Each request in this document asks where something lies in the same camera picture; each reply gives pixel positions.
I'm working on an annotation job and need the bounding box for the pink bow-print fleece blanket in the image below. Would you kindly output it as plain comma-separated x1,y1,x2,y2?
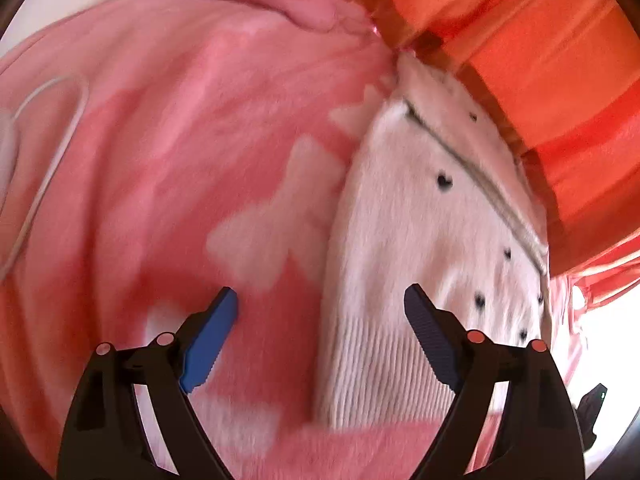
0,0,587,480

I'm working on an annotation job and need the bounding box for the orange striped cloth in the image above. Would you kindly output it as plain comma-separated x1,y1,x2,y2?
358,0,640,311

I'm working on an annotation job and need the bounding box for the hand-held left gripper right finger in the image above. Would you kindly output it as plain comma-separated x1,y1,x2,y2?
404,283,586,480

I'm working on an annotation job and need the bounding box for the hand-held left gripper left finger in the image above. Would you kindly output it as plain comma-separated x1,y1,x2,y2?
57,286,239,480

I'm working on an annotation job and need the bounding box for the white heart-dotted knit sweater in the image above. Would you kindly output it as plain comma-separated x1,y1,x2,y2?
314,53,553,434

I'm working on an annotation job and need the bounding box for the white cable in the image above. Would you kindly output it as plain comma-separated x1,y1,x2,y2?
0,76,91,281

